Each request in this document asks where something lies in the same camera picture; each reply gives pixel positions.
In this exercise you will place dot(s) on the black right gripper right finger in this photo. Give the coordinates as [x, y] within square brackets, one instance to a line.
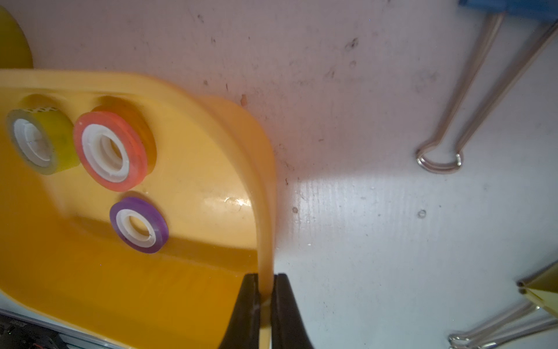
[288, 330]

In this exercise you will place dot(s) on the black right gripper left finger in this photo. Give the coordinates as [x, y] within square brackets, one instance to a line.
[243, 330]

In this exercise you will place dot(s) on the purple tape roll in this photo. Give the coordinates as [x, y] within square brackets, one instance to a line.
[130, 207]

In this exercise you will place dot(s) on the yellow plastic storage box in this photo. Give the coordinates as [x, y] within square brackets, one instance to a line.
[214, 182]

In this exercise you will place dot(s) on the red tape roll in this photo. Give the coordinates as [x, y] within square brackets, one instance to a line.
[115, 145]

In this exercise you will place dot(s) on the yellow-green tape roll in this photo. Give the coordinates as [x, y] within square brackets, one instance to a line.
[43, 137]
[15, 50]

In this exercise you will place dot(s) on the metal binder clip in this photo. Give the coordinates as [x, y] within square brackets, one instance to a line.
[503, 328]

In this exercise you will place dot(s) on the yellow sticky note pad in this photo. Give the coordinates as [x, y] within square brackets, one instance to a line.
[540, 288]

